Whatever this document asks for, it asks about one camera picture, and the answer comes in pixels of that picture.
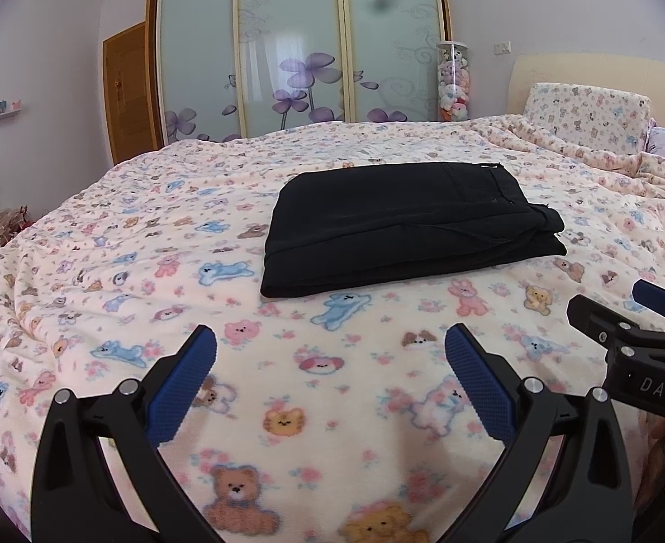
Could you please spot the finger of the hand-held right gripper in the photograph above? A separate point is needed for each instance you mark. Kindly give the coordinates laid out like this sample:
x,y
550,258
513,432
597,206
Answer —
x,y
657,300
598,319

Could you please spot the bear printed pillow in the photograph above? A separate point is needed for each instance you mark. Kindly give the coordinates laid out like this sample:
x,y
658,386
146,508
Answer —
x,y
587,116

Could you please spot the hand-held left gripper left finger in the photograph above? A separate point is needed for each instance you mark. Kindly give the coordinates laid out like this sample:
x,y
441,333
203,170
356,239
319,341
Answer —
x,y
181,390

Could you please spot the glass sliding door wardrobe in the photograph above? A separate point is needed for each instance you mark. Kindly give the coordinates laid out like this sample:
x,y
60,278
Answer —
x,y
298,39

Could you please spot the black pants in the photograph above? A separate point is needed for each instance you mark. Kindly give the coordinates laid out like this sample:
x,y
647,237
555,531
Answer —
x,y
400,232

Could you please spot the bear printed blanket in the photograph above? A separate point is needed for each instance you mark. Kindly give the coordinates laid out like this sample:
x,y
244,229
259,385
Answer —
x,y
157,288

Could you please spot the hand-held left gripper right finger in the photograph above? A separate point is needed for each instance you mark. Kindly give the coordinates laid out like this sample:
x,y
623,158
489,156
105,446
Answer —
x,y
476,384

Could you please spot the wooden door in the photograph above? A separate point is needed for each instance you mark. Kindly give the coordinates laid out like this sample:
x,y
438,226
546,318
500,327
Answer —
x,y
132,96

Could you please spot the wall socket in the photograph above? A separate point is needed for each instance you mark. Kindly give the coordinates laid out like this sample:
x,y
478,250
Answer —
x,y
503,48

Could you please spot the brown basket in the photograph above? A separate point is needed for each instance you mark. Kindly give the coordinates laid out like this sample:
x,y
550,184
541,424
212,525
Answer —
x,y
11,225

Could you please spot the beige headboard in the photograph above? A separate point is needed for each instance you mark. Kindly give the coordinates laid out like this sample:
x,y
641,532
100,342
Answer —
x,y
592,70

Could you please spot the clear tube of plush toys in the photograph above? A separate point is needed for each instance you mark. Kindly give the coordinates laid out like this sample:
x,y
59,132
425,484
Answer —
x,y
453,85

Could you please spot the white wall shelf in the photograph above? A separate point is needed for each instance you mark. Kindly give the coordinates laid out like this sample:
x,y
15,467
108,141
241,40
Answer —
x,y
1,113

